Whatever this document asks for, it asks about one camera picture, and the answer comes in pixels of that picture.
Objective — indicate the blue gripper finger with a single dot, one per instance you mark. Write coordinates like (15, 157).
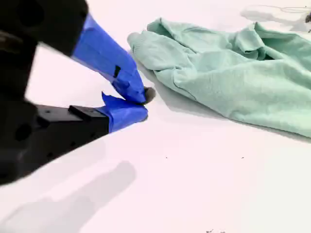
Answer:
(104, 51)
(80, 123)

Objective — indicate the pale green T-shirt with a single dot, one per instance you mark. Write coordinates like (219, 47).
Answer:
(233, 80)

